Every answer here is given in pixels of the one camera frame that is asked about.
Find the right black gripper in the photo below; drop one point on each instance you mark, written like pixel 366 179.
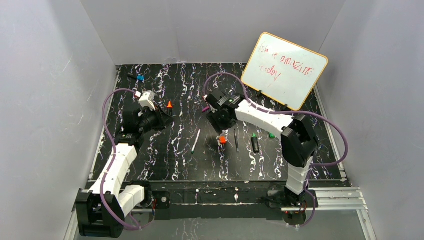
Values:
pixel 213 108

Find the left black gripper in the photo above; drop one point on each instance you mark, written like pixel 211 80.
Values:
pixel 162 117

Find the magenta pen cap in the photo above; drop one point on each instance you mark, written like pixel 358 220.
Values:
pixel 205 109

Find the orange black highlighter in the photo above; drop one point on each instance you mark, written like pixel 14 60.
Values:
pixel 169 108

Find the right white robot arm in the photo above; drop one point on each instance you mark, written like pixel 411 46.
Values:
pixel 298 138

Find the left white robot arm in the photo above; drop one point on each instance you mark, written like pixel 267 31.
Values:
pixel 102 209

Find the black ballpoint pen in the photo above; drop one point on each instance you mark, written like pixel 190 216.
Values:
pixel 236 141

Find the green tipped black highlighter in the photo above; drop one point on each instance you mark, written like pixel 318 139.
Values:
pixel 255 143

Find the blue capped black marker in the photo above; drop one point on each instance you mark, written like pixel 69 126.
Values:
pixel 136 77

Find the yellow framed whiteboard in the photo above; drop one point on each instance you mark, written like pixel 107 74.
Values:
pixel 283 71

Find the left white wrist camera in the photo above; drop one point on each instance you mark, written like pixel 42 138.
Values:
pixel 146 99

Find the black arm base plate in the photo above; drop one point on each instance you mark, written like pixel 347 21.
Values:
pixel 223 200

